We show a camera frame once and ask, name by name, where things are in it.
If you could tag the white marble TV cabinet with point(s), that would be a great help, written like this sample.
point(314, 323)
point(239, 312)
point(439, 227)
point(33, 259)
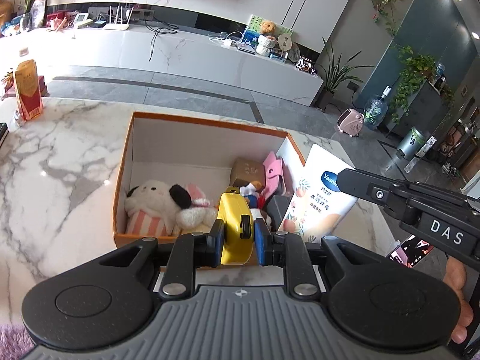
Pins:
point(187, 56)

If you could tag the white dog plush black ears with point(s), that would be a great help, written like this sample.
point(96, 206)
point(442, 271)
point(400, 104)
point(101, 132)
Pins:
point(150, 202)

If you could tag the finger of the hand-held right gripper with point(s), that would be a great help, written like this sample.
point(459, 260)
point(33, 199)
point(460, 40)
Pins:
point(367, 187)

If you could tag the small brown cardboard box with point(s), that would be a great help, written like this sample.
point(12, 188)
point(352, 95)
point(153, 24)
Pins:
point(245, 170)

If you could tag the potted long-leaf plant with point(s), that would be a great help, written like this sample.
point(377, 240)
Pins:
point(325, 97)

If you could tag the small brown teddy bear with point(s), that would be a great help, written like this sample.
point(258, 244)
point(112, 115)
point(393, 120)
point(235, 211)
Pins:
point(268, 28)

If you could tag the person's right hand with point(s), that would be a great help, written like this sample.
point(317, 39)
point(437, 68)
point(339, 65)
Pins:
point(455, 281)

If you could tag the black white cow figurine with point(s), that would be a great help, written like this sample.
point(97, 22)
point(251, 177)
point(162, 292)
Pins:
point(305, 65)

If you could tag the grey trash can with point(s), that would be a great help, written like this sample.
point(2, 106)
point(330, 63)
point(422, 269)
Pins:
point(412, 140)

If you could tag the orange-rimmed cardboard box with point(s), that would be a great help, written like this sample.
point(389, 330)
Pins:
point(180, 146)

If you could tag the blue water jug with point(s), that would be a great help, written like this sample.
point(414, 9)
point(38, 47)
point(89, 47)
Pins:
point(375, 110)

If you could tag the trailing green plant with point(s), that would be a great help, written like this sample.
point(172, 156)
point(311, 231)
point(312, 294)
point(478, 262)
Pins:
point(412, 67)

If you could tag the dark grey case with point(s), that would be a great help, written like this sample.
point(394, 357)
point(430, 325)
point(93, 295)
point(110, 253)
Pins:
point(277, 208)

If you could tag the yellow toy bus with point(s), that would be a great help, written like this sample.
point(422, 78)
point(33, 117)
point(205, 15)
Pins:
point(232, 232)

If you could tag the dark cabinet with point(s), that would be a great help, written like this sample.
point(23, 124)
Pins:
point(427, 108)

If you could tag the pink white crochet bunny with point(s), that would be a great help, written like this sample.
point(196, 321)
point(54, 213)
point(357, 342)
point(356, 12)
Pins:
point(195, 213)

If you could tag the purple rug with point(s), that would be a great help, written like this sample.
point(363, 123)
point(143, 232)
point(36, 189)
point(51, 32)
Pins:
point(11, 339)

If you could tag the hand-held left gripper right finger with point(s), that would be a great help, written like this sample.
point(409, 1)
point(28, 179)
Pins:
point(261, 245)

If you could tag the white router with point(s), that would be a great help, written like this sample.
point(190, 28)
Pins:
point(118, 26)

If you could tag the smartphone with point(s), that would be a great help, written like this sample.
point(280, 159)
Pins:
point(410, 251)

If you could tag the brown dog plush sailor outfit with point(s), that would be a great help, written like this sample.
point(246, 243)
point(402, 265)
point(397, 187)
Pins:
point(251, 195)

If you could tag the white woven pot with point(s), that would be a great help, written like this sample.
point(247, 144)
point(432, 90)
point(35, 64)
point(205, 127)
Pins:
point(264, 47)

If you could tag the red gold carton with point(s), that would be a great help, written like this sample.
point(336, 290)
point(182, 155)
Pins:
point(28, 90)

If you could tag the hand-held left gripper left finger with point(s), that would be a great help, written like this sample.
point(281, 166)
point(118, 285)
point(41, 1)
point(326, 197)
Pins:
point(217, 242)

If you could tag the white lotion tube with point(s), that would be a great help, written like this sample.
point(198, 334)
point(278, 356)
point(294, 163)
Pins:
point(318, 210)

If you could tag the pink space heater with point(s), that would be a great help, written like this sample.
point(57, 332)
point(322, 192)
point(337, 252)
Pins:
point(350, 122)

